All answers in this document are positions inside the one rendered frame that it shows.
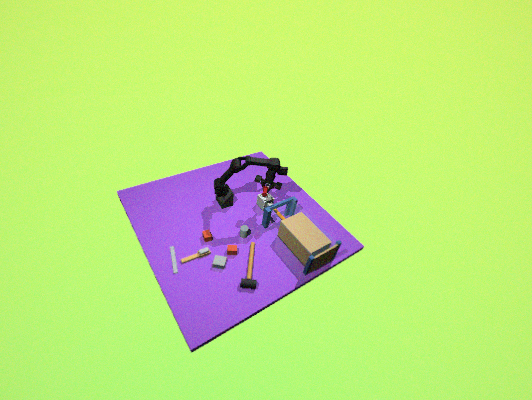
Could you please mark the black-headed mallet with wooden handle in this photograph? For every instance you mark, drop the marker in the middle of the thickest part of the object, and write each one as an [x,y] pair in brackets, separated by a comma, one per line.
[248,283]

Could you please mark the pale grey flat bar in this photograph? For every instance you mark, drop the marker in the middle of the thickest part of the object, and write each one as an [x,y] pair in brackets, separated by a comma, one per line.
[174,262]

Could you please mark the grey cylinder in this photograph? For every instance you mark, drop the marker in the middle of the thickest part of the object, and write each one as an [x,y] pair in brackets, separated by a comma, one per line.
[244,231]

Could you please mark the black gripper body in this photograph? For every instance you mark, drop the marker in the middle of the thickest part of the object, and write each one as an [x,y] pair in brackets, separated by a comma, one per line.
[269,179]

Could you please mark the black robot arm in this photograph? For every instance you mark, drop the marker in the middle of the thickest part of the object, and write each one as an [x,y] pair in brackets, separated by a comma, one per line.
[273,165]

